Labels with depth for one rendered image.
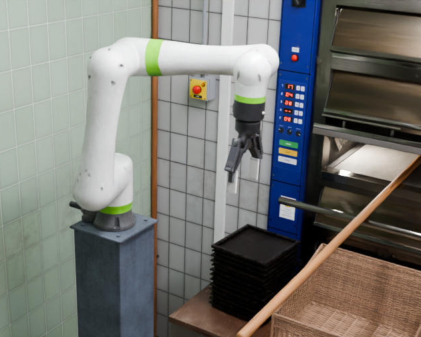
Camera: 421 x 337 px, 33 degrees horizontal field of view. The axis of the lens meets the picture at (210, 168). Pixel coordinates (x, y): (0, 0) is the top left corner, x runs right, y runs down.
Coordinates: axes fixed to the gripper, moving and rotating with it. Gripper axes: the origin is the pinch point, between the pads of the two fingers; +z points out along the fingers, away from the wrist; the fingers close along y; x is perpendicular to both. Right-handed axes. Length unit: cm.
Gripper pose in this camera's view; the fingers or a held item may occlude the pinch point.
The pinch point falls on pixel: (242, 182)
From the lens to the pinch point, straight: 216.8
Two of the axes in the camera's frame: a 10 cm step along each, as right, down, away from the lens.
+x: 8.5, 2.4, -4.6
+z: -0.6, 9.3, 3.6
